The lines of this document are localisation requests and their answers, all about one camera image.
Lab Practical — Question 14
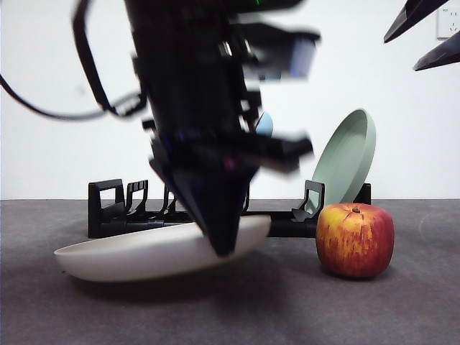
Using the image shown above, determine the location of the blue round plate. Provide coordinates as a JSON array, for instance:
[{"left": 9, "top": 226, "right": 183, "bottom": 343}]
[{"left": 254, "top": 111, "right": 274, "bottom": 138}]

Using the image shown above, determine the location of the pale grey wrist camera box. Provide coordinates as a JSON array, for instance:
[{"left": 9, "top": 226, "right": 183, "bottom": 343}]
[{"left": 287, "top": 31, "right": 321, "bottom": 78}]

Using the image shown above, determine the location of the red yellow apple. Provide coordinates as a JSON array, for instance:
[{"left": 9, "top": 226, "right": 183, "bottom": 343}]
[{"left": 315, "top": 203, "right": 395, "bottom": 280}]

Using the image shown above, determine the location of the black plate rack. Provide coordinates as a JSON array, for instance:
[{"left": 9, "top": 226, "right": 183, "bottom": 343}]
[{"left": 88, "top": 178, "right": 372, "bottom": 239}]

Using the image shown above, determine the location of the cream yellow round plate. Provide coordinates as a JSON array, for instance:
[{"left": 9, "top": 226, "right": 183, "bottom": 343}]
[{"left": 53, "top": 214, "right": 271, "bottom": 283}]

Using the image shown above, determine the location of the white wall socket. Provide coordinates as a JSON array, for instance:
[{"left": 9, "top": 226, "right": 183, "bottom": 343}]
[{"left": 436, "top": 7, "right": 460, "bottom": 41}]

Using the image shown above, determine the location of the green round plate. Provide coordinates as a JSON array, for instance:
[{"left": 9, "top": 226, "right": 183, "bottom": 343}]
[{"left": 310, "top": 109, "right": 377, "bottom": 210}]

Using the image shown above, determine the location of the black cable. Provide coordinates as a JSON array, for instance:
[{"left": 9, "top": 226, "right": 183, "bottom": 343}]
[
  {"left": 0, "top": 73, "right": 148, "bottom": 122},
  {"left": 71, "top": 0, "right": 120, "bottom": 116}
]

